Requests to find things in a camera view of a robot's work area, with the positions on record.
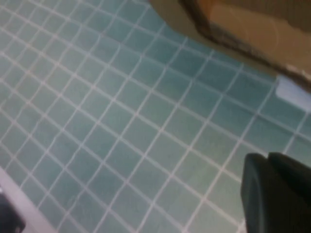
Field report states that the black arm base block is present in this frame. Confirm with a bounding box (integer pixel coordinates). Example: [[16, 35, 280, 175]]
[[0, 188, 27, 233]]

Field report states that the green checkered tablecloth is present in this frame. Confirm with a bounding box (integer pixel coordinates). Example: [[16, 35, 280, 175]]
[[0, 0, 311, 233]]

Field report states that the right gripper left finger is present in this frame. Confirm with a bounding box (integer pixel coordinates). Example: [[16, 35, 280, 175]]
[[240, 152, 311, 233]]

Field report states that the cardboard drawer with window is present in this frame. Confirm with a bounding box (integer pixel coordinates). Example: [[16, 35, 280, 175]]
[[148, 0, 311, 82]]

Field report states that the white plastic drawer handle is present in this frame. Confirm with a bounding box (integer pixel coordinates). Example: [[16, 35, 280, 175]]
[[276, 75, 311, 100]]

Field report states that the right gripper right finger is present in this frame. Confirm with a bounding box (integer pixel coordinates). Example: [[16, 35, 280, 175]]
[[268, 151, 311, 201]]

